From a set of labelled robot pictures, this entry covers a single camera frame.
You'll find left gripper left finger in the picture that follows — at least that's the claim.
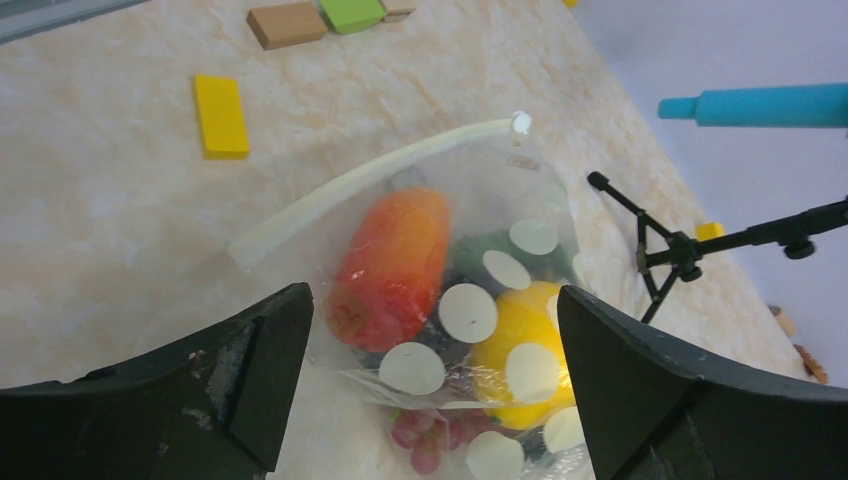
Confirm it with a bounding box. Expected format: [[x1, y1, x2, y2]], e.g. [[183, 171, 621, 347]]
[[1, 283, 314, 479]]

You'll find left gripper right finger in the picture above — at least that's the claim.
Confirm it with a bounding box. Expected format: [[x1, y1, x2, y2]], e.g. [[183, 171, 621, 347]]
[[558, 286, 847, 479]]

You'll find yellow lemon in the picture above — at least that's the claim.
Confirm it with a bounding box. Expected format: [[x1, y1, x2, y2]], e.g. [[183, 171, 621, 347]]
[[470, 281, 576, 430]]

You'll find red grape bunch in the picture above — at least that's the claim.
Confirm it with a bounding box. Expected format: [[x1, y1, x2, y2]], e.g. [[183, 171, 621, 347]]
[[388, 409, 505, 476]]

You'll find red pepper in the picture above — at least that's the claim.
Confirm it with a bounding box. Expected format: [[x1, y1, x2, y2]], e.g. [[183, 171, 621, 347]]
[[323, 187, 451, 353]]

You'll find clear zip top bag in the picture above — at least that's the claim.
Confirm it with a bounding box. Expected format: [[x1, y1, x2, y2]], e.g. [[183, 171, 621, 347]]
[[227, 111, 592, 479]]

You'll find wooden cork cylinder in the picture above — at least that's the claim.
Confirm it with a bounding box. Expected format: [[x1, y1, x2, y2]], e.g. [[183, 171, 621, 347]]
[[768, 305, 798, 338]]

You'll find brown wooden piece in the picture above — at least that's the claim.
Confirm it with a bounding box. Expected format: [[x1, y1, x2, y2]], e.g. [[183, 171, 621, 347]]
[[794, 344, 830, 385]]

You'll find yellow cube at back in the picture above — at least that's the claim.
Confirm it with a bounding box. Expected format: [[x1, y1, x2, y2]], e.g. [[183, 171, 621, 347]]
[[695, 222, 725, 242]]

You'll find black microphone tripod stand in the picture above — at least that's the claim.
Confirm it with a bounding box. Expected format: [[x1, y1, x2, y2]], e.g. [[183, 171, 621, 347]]
[[587, 171, 847, 324]]

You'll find yellow block near left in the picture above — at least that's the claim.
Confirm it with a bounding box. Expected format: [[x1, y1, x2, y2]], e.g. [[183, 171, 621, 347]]
[[193, 74, 250, 160]]

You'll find blue microphone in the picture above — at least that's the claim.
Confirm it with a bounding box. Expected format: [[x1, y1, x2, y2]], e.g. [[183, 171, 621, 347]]
[[657, 83, 847, 128]]

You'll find green and wood block stick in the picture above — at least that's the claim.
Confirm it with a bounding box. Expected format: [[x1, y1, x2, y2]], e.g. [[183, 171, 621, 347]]
[[246, 0, 418, 51]]

